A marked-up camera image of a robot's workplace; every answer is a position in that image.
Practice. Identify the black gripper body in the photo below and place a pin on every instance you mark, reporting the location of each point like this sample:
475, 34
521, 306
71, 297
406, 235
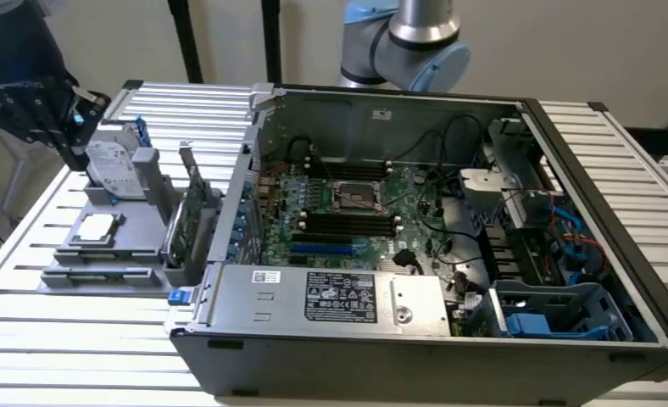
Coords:
11, 46

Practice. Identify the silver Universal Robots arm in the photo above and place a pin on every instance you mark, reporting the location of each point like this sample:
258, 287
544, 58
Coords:
408, 42

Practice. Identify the black RAM slot bank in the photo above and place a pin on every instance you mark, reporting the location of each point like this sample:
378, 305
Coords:
350, 222
348, 169

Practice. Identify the black expansion slot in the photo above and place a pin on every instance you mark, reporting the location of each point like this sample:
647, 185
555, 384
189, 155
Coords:
322, 238

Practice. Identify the silver hard disk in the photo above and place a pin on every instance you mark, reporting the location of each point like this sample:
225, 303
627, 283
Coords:
113, 169

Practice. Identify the black stand pole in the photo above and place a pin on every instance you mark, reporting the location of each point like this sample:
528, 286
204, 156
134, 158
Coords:
273, 42
188, 42

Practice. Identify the silver CPU chip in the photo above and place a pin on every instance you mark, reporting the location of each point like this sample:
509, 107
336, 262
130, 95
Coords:
97, 228

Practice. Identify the green graphics card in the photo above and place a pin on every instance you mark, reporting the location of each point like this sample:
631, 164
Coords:
190, 212

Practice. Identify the grey parts rack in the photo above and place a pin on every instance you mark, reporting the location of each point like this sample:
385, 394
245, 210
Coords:
125, 237

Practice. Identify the blue case latch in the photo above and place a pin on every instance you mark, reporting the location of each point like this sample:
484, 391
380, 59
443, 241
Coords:
180, 297

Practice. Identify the CPU socket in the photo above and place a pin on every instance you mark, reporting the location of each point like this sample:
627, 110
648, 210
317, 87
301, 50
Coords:
358, 196

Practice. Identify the silver power supply unit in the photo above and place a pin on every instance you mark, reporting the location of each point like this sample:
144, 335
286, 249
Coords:
289, 305

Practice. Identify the green motherboard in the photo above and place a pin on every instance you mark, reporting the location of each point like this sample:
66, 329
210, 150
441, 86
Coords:
419, 199

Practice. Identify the black power plug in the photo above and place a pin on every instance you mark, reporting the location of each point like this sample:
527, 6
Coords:
406, 258

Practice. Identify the grey metal disk cage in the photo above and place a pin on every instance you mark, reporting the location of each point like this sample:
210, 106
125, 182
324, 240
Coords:
499, 186

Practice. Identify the open black PC case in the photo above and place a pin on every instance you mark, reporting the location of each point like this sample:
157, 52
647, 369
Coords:
368, 364

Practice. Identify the blue plastic disk bay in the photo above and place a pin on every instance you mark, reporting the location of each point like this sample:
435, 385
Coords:
544, 297

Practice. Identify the blue disk bracket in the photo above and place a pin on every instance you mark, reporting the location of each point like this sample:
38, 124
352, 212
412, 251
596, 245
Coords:
142, 131

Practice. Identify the aluminium frame with black plate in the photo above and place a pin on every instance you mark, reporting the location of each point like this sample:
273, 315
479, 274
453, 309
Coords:
659, 140

